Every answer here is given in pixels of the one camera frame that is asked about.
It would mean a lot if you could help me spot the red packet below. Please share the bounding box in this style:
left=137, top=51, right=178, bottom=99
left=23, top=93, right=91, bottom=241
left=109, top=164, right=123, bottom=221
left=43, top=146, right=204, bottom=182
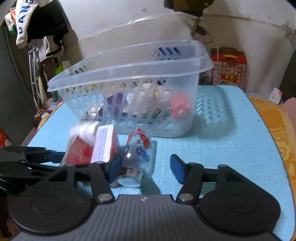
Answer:
left=60, top=136, right=93, bottom=167

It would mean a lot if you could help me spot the pink tissue pack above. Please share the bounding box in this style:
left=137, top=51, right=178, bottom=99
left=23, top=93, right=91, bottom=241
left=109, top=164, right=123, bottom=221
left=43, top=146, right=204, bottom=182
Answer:
left=90, top=124, right=119, bottom=164

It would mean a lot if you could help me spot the small bottle red label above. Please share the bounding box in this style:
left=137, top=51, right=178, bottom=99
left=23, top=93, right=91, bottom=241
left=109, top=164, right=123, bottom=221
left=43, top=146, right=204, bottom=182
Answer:
left=117, top=128, right=152, bottom=188

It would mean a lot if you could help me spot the purple box in basket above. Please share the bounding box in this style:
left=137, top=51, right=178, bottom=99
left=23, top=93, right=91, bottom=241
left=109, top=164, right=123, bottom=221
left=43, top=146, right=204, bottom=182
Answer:
left=103, top=92, right=130, bottom=118

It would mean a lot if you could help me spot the translucent plastic basket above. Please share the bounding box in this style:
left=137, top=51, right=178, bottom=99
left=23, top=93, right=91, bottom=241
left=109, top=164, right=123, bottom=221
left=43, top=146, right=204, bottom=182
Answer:
left=48, top=40, right=213, bottom=138

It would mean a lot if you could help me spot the red gift box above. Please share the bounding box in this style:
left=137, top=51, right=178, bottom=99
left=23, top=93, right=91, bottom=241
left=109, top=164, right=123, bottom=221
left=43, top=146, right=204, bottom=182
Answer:
left=211, top=47, right=247, bottom=90

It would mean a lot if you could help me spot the black white hanging garment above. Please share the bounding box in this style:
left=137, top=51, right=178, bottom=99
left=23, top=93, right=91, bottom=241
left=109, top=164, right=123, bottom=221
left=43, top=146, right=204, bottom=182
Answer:
left=4, top=1, right=69, bottom=59

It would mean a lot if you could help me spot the black wall charger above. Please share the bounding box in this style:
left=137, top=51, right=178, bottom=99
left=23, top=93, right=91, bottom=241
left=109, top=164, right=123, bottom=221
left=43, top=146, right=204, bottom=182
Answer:
left=190, top=18, right=214, bottom=44

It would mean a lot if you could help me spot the hanging brown bag with rope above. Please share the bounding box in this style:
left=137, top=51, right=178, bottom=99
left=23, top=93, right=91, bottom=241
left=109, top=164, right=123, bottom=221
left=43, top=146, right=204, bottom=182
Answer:
left=164, top=0, right=214, bottom=18

